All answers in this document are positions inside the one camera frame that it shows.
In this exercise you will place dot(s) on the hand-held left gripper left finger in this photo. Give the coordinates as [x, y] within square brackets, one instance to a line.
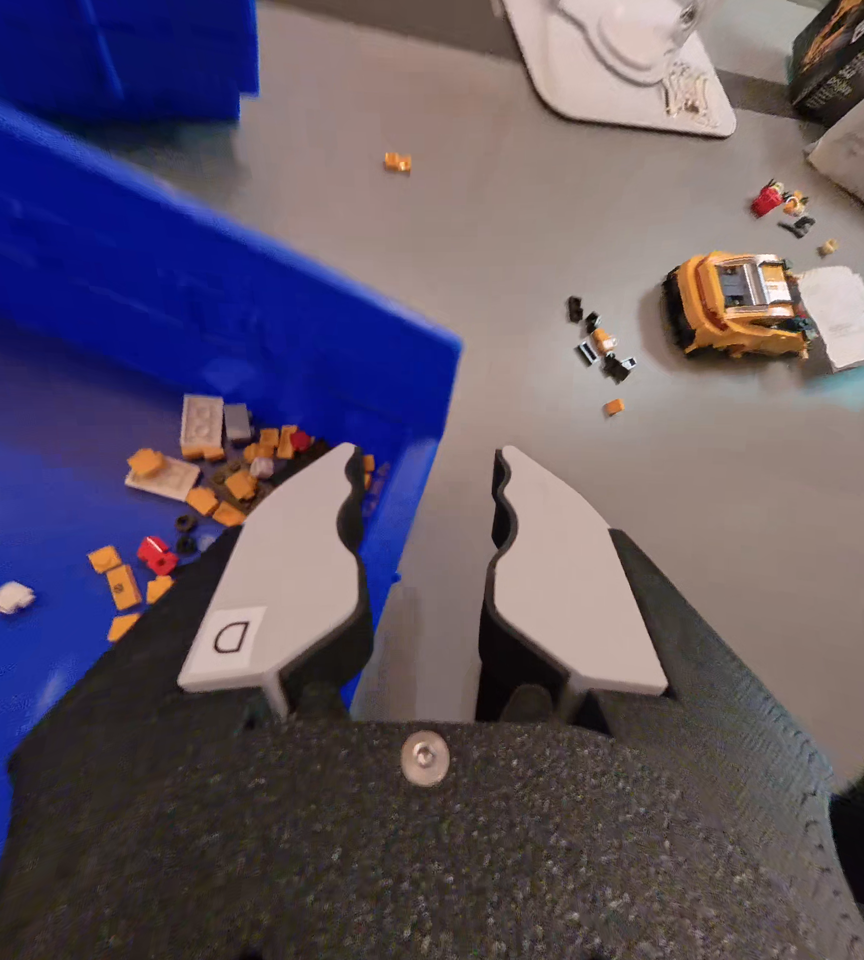
[289, 592]

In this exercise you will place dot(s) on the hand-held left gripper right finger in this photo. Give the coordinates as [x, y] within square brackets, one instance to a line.
[567, 600]

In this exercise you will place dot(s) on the mixed toy bricks heap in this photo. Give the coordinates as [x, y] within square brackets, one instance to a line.
[207, 450]

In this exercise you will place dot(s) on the large pile of toy bricks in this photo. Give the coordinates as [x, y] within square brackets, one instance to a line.
[600, 345]

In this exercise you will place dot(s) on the blue plastic bin holding bricks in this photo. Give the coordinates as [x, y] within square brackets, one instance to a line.
[177, 300]

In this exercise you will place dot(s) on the torn white paper bag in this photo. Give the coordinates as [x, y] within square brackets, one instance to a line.
[848, 322]

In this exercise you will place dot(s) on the black toy set box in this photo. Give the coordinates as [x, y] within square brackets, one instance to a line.
[844, 60]

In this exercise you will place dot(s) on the yellow toy brick car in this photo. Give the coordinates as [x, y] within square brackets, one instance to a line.
[724, 307]

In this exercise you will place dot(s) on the tan toy hair piece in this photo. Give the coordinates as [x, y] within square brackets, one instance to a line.
[827, 247]

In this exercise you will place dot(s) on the orange double toy brick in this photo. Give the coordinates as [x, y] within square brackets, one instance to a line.
[397, 163]

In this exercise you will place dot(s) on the red toy minifigure body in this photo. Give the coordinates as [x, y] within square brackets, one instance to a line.
[765, 202]

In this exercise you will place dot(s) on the small group of toy bricks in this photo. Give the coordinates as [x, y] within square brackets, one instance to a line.
[797, 214]

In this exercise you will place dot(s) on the sticker sheet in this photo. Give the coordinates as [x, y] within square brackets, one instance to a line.
[690, 94]

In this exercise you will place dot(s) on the white adjustable stand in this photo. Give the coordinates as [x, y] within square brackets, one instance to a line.
[589, 75]

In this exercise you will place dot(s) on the blue plastic bin holding paper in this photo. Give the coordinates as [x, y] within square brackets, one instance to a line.
[139, 52]

